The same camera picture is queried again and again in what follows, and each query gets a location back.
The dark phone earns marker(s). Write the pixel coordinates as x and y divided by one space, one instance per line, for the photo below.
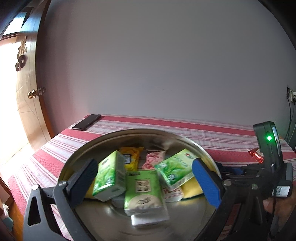
86 122

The large yellow sponge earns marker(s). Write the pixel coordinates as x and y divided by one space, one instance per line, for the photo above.
89 192

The shiny red snack wrapper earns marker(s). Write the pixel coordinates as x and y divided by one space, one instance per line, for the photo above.
256 154

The wooden bed frame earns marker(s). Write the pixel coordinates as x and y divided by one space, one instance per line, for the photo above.
13 208

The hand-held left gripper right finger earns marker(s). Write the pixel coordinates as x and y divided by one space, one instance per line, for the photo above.
205 183

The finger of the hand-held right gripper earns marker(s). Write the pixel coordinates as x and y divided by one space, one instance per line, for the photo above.
245 178
253 167

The yellow snack packet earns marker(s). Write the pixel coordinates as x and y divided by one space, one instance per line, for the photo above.
131 155

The person's right hand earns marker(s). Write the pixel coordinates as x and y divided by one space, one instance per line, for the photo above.
268 206

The gold door ornament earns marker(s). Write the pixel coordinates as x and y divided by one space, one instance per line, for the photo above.
21 60

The white red-lettered snack packet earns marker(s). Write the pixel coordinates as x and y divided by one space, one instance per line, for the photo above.
172 193

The round metal cookie tin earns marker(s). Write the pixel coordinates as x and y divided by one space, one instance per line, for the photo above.
111 222

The grey packet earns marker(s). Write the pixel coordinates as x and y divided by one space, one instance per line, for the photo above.
148 221

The light green tissue pack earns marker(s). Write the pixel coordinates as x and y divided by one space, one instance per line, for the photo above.
143 192
108 176

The green leaf print tissue pack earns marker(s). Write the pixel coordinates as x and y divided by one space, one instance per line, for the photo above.
178 171

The white power adapter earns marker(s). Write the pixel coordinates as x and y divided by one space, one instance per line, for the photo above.
293 95

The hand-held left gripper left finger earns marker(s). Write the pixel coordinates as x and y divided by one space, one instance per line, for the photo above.
83 183

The wooden door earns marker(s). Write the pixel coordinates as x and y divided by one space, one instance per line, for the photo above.
27 104

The pink snack packet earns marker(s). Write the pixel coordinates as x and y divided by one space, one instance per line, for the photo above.
152 160

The red white striped bed sheet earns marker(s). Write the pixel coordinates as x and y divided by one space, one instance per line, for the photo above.
69 148

